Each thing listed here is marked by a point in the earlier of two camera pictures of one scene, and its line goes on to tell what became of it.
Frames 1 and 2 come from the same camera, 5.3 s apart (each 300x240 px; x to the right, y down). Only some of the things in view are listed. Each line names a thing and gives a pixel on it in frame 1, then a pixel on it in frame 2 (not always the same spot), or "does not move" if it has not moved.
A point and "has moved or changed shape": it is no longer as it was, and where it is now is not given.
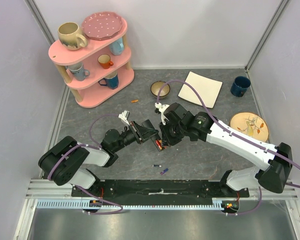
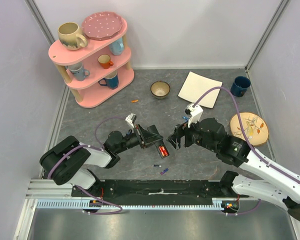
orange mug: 104,60 does not move
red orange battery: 159,143 has moved or changed shape
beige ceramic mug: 69,37 does not move
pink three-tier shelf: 96,71 does not move
